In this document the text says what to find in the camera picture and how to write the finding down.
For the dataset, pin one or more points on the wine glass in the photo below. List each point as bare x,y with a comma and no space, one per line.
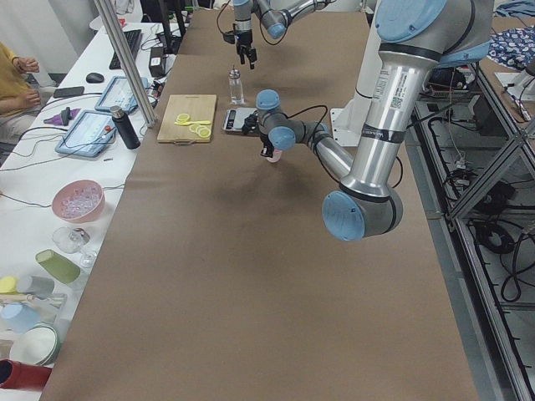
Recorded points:
73,240

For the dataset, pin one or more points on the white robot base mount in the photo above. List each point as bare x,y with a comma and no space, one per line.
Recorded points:
348,122

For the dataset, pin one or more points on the bamboo cutting board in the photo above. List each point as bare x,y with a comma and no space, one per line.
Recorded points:
198,106

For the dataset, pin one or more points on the red cylinder container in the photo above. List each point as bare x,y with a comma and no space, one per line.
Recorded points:
22,376

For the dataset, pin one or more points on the yellow cup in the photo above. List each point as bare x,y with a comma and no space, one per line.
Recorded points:
8,285

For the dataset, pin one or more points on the clear glass sauce bottle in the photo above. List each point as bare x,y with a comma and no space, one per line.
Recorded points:
235,86

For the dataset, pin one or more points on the pink bowl of ice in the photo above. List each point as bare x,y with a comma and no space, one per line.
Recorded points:
79,201

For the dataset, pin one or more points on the aluminium frame post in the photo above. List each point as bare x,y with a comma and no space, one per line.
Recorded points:
122,49

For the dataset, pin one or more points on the blue tablet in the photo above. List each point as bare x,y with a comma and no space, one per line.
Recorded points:
89,134
117,93

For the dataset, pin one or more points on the silver digital kitchen scale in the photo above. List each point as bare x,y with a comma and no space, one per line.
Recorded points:
234,119

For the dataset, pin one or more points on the black power box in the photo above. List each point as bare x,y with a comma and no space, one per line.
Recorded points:
157,62

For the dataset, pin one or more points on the lemon slice near knife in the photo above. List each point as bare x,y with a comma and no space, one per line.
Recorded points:
203,132

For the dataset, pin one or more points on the seated person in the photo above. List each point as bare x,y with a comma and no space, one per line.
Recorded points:
20,103

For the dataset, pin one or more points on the white green bowl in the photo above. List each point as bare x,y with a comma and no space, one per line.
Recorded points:
38,346

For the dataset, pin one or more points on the blue tablet near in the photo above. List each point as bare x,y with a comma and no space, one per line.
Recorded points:
89,134

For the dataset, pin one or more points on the black smartphone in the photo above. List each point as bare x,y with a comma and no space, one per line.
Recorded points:
68,92

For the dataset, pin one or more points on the purple cloth with tool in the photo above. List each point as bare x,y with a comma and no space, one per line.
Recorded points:
63,118

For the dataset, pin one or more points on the pink plastic cup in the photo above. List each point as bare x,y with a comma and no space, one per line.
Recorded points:
275,157

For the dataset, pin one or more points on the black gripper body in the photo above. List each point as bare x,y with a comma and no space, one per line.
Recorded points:
266,140
243,38

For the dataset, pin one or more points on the blue tablet far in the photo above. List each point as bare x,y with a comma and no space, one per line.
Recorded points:
117,93

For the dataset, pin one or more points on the black water bottle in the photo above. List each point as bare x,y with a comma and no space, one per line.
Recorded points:
124,127

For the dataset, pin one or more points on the black computer mouse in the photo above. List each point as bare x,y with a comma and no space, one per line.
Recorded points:
94,78

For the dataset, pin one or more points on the green plastic cup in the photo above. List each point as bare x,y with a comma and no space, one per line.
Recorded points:
58,266

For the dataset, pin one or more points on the yellow plastic knife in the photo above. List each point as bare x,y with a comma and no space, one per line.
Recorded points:
186,123

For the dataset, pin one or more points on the light blue cup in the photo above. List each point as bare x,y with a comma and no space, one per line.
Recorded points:
20,317

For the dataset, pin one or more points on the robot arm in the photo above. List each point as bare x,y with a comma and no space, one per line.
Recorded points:
275,21
415,37

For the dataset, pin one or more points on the grey cup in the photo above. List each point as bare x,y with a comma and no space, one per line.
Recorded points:
35,285

